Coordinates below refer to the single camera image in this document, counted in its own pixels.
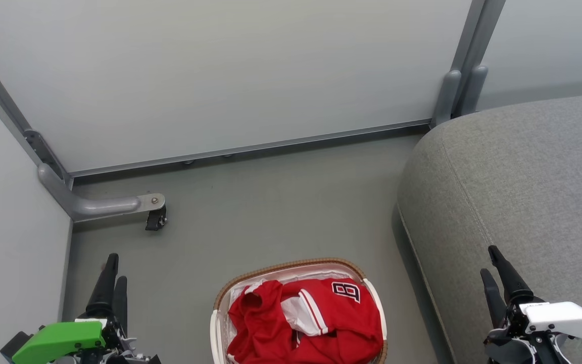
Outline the black caster wheel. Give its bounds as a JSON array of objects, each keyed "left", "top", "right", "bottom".
[{"left": 145, "top": 207, "right": 168, "bottom": 232}]

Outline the grey partition double post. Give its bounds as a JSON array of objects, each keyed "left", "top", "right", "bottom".
[{"left": 450, "top": 0, "right": 507, "bottom": 71}]

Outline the red jersey with white trim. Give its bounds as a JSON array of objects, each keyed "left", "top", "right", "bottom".
[{"left": 226, "top": 278, "right": 384, "bottom": 364}]

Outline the white laundry basket brown rim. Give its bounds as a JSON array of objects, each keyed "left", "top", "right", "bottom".
[{"left": 210, "top": 258, "right": 389, "bottom": 364}]

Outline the grey fabric sofa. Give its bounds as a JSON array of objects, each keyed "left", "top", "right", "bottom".
[{"left": 397, "top": 91, "right": 582, "bottom": 364}]

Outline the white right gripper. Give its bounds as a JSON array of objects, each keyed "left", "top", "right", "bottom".
[{"left": 480, "top": 245, "right": 582, "bottom": 364}]

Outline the grey partition foot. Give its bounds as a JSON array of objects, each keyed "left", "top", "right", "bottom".
[{"left": 38, "top": 163, "right": 166, "bottom": 223}]

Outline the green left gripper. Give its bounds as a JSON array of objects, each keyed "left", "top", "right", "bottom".
[{"left": 1, "top": 253, "right": 161, "bottom": 364}]

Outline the grey partition corner post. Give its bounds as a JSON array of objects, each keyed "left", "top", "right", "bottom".
[{"left": 0, "top": 34, "right": 73, "bottom": 190}]

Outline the grey rounded post foot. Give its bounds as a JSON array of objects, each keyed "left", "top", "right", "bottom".
[
  {"left": 456, "top": 64, "right": 489, "bottom": 118},
  {"left": 430, "top": 69, "right": 462, "bottom": 128}
]

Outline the grey partition base rail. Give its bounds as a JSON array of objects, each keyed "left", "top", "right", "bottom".
[{"left": 68, "top": 118, "right": 433, "bottom": 178}]

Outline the dark metal post bracket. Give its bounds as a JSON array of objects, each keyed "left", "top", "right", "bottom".
[{"left": 23, "top": 129, "right": 67, "bottom": 178}]

